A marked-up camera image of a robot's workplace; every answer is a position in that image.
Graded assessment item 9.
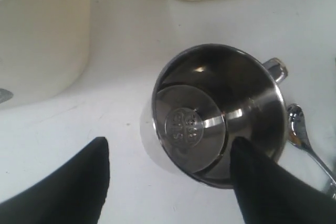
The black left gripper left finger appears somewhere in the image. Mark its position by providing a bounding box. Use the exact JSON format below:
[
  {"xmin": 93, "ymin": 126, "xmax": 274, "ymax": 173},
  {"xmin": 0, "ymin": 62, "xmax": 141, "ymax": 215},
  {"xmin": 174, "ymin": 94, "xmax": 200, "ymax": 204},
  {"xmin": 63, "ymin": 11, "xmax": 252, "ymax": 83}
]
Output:
[{"xmin": 1, "ymin": 137, "xmax": 109, "ymax": 223}]

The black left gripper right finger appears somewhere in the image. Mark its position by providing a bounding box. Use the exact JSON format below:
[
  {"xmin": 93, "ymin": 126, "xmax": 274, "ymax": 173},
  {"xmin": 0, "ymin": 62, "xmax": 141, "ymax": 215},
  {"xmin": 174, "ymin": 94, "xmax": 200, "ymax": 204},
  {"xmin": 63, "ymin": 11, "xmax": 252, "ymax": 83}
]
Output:
[{"xmin": 230, "ymin": 137, "xmax": 335, "ymax": 223}]

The long steel spoon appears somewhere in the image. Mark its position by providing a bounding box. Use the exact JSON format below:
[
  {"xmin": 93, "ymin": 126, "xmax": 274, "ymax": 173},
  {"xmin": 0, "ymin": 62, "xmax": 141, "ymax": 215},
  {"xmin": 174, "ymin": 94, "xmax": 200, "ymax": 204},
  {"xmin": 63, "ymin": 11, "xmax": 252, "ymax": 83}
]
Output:
[{"xmin": 287, "ymin": 103, "xmax": 335, "ymax": 200}]

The steel mug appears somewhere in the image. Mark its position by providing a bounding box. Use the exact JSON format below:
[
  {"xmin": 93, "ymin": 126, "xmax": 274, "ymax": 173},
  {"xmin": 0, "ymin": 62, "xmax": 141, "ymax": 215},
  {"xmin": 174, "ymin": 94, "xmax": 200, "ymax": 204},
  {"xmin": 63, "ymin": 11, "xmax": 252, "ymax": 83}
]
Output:
[{"xmin": 140, "ymin": 44, "xmax": 288, "ymax": 189}]

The cream bin with circle mark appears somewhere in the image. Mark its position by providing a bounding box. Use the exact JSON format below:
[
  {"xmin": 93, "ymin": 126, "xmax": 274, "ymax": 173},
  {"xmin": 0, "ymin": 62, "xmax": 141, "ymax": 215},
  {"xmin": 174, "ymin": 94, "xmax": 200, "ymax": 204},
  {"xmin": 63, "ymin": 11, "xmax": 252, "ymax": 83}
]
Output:
[{"xmin": 1, "ymin": 0, "xmax": 90, "ymax": 109}]

